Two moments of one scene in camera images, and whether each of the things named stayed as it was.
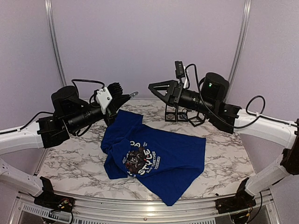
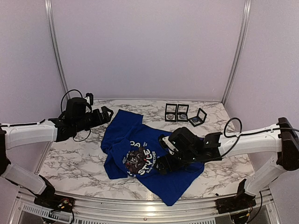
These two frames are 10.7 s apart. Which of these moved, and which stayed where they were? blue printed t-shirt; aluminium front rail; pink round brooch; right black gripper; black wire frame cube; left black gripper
Moved: left black gripper; right black gripper
Stayed: pink round brooch; blue printed t-shirt; black wire frame cube; aluminium front rail
